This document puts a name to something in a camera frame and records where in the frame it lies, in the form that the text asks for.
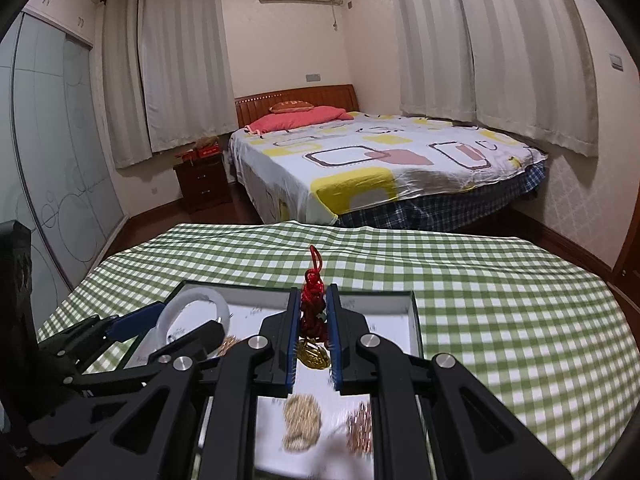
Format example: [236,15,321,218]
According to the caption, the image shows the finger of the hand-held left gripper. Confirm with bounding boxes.
[64,320,227,400]
[37,301,167,377]

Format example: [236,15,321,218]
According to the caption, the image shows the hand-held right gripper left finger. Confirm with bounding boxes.
[55,287,303,480]

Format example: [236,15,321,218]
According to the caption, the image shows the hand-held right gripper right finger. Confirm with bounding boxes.
[325,284,573,480]

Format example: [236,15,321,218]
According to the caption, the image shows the pale green jade bangle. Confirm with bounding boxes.
[156,289,232,357]

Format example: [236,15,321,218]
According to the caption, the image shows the red knot gold lock pendant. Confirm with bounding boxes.
[298,245,334,372]

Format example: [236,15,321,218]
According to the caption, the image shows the dark green shallow box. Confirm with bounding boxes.
[120,280,426,480]

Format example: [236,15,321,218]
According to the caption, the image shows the white pearl bracelet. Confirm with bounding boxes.
[281,394,322,453]

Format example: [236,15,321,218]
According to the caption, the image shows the black chair back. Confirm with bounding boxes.
[0,220,38,401]

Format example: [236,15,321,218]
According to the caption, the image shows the dark wooden nightstand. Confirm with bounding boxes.
[173,152,233,215]

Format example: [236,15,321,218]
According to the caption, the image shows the green checkered tablecloth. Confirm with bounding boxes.
[37,220,631,480]

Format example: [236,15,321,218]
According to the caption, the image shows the frosted glass wardrobe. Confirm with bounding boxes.
[0,0,128,306]

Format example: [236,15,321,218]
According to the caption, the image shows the red gift boxes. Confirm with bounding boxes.
[177,137,221,162]

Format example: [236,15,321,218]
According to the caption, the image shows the bed with patterned sheet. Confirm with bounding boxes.
[229,107,548,233]

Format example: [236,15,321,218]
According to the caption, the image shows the pink pillow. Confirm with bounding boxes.
[247,106,354,135]

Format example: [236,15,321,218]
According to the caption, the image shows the narrow white curtain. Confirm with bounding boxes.
[102,0,153,170]
[390,0,478,123]

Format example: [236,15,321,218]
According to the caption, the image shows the wooden headboard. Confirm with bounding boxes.
[234,84,361,128]

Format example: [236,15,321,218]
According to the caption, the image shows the wide white curtain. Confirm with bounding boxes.
[142,0,240,153]
[447,0,601,158]

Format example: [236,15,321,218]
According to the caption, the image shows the brown wooden door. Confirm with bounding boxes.
[612,195,640,281]

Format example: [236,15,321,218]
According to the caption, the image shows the gold chain in box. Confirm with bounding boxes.
[347,407,374,457]

